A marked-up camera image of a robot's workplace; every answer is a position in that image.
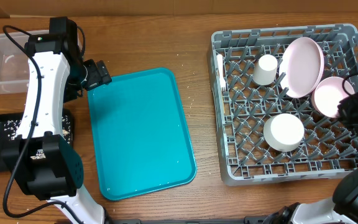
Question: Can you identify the pink bowl with nuts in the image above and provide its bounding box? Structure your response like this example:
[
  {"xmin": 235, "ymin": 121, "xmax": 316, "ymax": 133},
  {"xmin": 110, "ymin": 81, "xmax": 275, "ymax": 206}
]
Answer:
[{"xmin": 312, "ymin": 77, "xmax": 355, "ymax": 118}]

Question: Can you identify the white bowl with rice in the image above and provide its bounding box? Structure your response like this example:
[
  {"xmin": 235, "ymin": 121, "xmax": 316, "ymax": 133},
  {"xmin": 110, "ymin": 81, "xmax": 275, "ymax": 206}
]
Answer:
[{"xmin": 263, "ymin": 113, "xmax": 305, "ymax": 152}]

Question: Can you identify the pile of rice and nuts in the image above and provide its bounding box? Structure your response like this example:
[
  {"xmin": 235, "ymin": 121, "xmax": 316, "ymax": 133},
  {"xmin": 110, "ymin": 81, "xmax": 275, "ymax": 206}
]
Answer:
[{"xmin": 3, "ymin": 114, "xmax": 75, "ymax": 160}]

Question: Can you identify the white paper cup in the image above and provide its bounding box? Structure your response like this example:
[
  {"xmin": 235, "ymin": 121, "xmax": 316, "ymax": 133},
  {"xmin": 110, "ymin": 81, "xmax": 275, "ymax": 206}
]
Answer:
[{"xmin": 253, "ymin": 54, "xmax": 278, "ymax": 85}]

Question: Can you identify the white plastic fork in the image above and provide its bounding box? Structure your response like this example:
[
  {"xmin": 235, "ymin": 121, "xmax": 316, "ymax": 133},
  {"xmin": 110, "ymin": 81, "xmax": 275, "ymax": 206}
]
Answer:
[{"xmin": 216, "ymin": 54, "xmax": 227, "ymax": 92}]

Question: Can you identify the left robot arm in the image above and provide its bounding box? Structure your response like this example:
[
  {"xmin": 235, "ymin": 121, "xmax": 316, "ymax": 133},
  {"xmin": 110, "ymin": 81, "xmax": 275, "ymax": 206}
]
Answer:
[{"xmin": 1, "ymin": 30, "xmax": 113, "ymax": 223}]

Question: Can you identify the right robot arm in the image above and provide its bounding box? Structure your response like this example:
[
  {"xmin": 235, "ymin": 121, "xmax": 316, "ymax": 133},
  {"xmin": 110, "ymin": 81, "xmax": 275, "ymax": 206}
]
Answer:
[{"xmin": 264, "ymin": 92, "xmax": 358, "ymax": 223}]

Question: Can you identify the grey dishwasher rack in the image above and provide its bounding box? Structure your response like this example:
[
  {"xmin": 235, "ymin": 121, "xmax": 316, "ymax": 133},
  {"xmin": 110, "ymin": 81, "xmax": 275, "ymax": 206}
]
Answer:
[{"xmin": 208, "ymin": 24, "xmax": 358, "ymax": 186}]

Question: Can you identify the teal serving tray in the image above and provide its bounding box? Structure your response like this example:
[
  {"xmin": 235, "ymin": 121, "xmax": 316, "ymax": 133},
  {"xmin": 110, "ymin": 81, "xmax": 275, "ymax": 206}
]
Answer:
[{"xmin": 88, "ymin": 68, "xmax": 197, "ymax": 201}]

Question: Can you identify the clear plastic bin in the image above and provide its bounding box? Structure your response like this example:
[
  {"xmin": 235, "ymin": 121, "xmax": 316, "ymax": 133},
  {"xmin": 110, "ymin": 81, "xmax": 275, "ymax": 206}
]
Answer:
[{"xmin": 0, "ymin": 29, "xmax": 51, "ymax": 95}]

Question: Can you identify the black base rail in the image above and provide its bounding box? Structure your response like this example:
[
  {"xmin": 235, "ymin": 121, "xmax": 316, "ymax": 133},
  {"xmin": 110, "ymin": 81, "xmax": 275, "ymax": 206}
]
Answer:
[{"xmin": 109, "ymin": 216, "xmax": 272, "ymax": 224}]

